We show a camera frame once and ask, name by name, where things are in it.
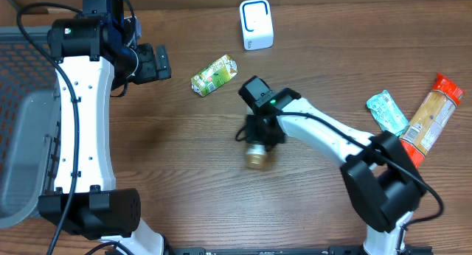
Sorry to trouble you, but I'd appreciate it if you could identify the white cream tube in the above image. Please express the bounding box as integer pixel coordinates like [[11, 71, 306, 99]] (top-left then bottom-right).
[[246, 144, 267, 170]]

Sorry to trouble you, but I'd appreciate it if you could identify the green drink carton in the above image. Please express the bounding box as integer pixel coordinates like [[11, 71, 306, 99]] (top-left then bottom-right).
[[191, 55, 238, 97]]

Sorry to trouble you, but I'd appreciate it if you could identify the teal snack packet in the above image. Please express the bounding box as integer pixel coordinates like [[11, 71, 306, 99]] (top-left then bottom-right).
[[366, 90, 409, 136]]

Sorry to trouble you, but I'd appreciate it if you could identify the orange cracker packet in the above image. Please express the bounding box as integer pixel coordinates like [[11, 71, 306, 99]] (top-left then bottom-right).
[[400, 73, 465, 168]]

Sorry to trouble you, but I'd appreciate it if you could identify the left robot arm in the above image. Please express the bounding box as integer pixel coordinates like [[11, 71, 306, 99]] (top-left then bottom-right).
[[38, 0, 172, 254]]

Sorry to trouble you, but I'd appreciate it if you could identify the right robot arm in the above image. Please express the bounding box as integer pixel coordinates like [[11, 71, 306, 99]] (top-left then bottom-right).
[[235, 76, 432, 254]]

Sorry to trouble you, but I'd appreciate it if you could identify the white barcode scanner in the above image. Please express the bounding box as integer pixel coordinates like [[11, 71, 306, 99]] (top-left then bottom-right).
[[239, 0, 274, 51]]

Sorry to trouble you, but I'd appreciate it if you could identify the grey plastic basket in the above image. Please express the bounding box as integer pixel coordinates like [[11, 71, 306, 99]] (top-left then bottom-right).
[[1, 27, 60, 228]]

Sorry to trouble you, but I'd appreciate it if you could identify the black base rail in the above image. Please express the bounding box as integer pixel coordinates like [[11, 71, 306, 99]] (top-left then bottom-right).
[[164, 245, 367, 255]]

